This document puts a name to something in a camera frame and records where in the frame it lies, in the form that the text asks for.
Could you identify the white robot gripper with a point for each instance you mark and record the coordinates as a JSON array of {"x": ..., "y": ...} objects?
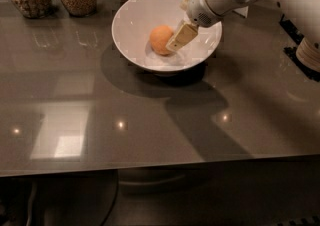
[{"x": 199, "y": 9}]

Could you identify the orange fruit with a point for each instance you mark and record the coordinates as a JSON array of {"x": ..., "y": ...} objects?
[{"x": 159, "y": 37}]

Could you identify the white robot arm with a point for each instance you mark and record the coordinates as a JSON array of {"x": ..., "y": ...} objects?
[{"x": 304, "y": 14}]

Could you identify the white ceramic bowl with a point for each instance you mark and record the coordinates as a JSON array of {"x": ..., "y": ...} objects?
[{"x": 133, "y": 23}]

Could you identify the white folded card stand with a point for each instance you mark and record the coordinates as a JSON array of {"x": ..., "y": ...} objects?
[{"x": 243, "y": 12}]

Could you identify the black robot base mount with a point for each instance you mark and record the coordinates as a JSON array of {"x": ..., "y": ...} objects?
[{"x": 297, "y": 37}]

